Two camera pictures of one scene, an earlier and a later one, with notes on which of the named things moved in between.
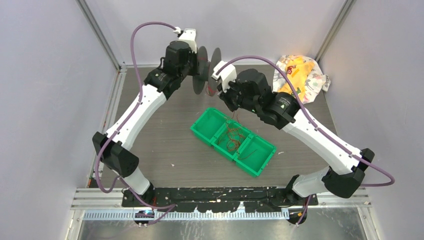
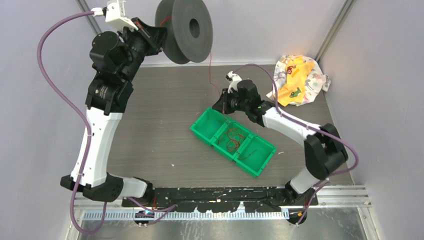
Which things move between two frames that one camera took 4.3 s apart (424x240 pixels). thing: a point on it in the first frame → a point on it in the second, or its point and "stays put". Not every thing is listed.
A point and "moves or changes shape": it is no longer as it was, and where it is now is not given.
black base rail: (203, 199) stays put
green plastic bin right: (255, 154) stays put
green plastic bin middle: (230, 138) stays put
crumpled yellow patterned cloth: (305, 75) stays put
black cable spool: (205, 69) → (189, 34)
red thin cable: (212, 93) moves or changes shape
